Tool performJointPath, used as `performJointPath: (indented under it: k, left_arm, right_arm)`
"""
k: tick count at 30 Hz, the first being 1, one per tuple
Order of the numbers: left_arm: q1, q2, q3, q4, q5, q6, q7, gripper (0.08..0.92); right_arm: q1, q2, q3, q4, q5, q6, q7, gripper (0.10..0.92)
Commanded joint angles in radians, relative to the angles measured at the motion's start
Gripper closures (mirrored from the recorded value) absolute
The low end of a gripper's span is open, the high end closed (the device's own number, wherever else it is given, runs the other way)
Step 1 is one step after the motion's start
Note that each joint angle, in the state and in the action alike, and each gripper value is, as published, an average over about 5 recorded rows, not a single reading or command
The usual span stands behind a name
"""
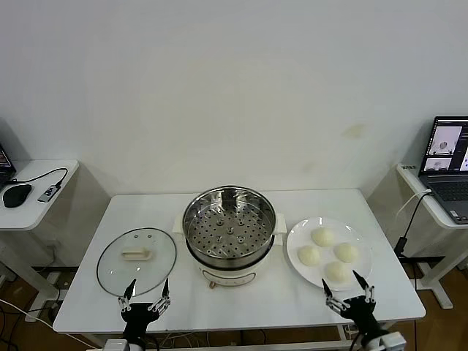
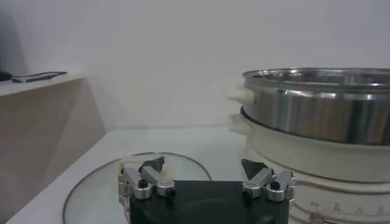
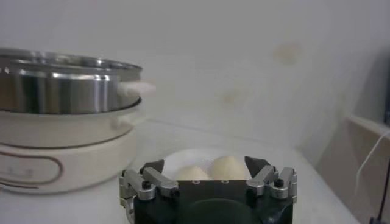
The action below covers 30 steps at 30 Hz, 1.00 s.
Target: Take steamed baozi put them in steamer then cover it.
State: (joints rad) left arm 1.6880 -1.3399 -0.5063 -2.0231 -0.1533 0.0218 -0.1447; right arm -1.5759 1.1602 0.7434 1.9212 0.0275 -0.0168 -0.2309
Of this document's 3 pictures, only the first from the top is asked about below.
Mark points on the white side table with label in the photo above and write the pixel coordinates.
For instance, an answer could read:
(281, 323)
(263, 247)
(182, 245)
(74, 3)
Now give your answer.
(438, 215)

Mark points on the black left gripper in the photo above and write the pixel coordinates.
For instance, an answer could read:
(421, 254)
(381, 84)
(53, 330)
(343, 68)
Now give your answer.
(140, 316)

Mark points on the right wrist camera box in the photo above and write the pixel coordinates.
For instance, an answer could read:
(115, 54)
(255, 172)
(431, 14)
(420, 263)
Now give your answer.
(394, 340)

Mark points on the grey usb hub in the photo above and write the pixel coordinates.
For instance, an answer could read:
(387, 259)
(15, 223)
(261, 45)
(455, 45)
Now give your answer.
(48, 193)

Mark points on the black computer mouse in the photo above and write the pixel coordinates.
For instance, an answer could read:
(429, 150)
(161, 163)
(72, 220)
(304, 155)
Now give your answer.
(16, 195)

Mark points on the white steamed baozi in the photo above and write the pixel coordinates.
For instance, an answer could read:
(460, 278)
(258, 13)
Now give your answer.
(346, 252)
(309, 254)
(338, 271)
(322, 237)

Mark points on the white main table frame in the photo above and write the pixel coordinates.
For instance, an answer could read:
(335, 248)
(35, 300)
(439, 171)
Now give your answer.
(292, 346)

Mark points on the white side table with mouse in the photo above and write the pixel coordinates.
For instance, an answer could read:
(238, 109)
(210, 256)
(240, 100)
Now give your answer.
(22, 219)

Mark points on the round white plate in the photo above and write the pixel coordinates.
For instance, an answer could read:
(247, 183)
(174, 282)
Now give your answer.
(303, 234)

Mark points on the small white label sticker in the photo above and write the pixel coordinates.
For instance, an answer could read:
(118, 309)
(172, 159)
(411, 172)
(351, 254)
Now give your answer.
(408, 166)

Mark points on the white electric cooker pot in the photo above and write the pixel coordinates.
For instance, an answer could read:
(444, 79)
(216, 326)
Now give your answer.
(226, 274)

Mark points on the grey open laptop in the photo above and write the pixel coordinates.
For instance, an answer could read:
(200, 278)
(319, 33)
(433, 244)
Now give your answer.
(446, 190)

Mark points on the perforated steel steamer basket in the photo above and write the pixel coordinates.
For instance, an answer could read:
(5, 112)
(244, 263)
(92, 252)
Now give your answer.
(204, 219)

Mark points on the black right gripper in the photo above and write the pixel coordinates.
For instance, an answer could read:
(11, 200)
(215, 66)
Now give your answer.
(362, 314)

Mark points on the round glass pot lid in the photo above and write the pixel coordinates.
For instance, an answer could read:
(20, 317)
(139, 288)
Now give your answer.
(117, 263)

